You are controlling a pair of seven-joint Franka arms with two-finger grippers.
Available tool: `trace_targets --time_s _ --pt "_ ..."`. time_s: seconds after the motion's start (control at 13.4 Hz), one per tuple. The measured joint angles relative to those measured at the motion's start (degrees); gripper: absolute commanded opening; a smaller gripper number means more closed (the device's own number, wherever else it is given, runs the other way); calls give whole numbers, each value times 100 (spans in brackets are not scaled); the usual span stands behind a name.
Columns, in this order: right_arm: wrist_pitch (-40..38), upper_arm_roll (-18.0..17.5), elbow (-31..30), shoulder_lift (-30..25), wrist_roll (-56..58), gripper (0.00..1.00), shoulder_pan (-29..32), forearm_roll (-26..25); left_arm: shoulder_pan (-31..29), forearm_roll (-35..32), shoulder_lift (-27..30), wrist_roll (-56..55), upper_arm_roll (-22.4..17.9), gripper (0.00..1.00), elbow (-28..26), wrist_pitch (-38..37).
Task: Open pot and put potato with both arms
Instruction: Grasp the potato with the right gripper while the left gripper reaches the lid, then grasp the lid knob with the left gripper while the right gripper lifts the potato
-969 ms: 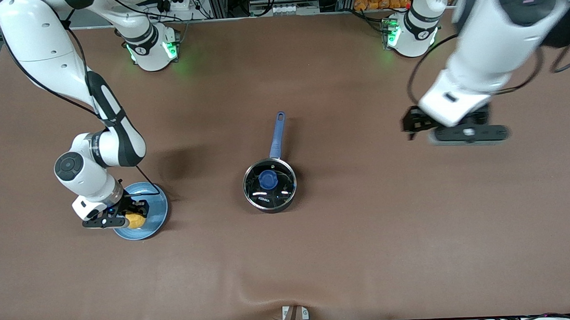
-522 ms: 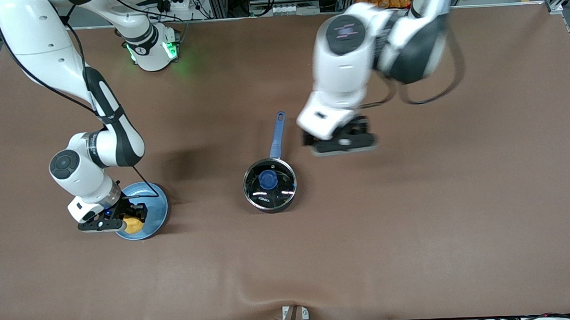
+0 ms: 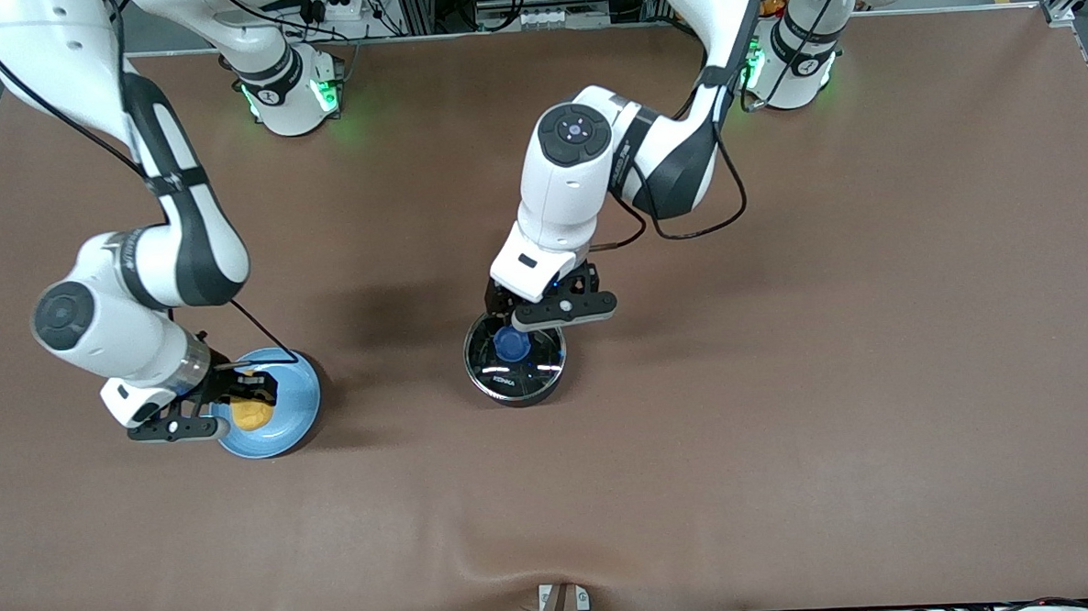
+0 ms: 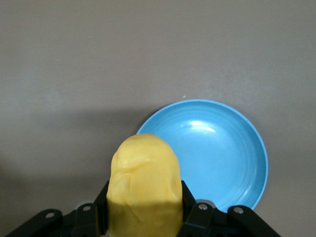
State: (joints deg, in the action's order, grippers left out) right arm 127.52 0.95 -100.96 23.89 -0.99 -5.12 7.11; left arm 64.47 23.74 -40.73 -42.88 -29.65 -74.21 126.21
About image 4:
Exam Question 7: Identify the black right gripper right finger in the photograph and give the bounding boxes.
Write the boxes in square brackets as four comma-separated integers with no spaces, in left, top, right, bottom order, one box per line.
[176,180,282,237]

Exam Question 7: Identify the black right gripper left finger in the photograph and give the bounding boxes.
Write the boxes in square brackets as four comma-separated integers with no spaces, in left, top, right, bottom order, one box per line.
[3,180,111,237]

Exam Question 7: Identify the yellow potato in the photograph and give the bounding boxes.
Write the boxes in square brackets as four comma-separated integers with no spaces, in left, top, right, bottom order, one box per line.
[106,133,183,237]

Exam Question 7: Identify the blue round plate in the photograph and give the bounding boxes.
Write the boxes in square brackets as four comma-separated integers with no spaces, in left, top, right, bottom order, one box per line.
[136,99,269,213]

